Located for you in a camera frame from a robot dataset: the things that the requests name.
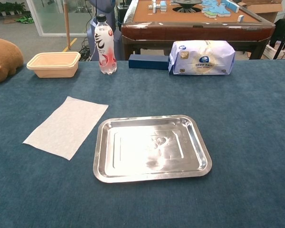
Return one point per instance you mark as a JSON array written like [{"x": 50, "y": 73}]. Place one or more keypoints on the white paper towel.
[{"x": 66, "y": 126}]

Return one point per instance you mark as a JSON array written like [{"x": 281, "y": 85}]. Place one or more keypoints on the stainless steel tray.
[{"x": 152, "y": 149}]

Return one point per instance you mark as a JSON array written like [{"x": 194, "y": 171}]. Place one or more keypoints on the dark blue cardboard box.
[{"x": 147, "y": 62}]

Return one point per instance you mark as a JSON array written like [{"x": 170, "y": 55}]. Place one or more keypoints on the clear drink bottle red label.
[{"x": 105, "y": 47}]

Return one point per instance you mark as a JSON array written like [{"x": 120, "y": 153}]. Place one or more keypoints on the white blue tissue pack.
[{"x": 202, "y": 58}]

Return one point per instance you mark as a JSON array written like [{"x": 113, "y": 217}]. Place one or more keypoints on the brown mahjong table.
[{"x": 194, "y": 31}]

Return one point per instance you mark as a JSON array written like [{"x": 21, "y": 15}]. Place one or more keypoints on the beige plastic food container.
[{"x": 54, "y": 67}]

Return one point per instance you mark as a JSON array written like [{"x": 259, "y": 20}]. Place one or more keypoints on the small stack of mahjong tiles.
[{"x": 158, "y": 6}]

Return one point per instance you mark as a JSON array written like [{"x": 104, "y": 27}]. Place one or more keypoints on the blue grey machine base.
[{"x": 107, "y": 10}]

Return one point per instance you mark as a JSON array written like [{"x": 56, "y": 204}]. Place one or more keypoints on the black mahjong table centre dome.
[{"x": 187, "y": 6}]

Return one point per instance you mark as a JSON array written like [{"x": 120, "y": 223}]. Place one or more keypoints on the wooden pole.
[{"x": 67, "y": 23}]

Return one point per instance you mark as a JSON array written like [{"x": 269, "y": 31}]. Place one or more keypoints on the pile of blue mahjong tiles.
[{"x": 216, "y": 9}]

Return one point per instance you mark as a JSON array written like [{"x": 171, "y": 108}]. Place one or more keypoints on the single blue white mahjong tile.
[{"x": 241, "y": 18}]

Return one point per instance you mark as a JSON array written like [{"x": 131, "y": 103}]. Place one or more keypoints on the brown plush capybara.
[{"x": 2, "y": 59}]

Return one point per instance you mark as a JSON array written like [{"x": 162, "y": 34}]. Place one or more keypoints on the brown cardboard box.
[{"x": 263, "y": 8}]

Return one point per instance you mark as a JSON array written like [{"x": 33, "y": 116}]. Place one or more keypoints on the green potted plants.
[{"x": 7, "y": 8}]

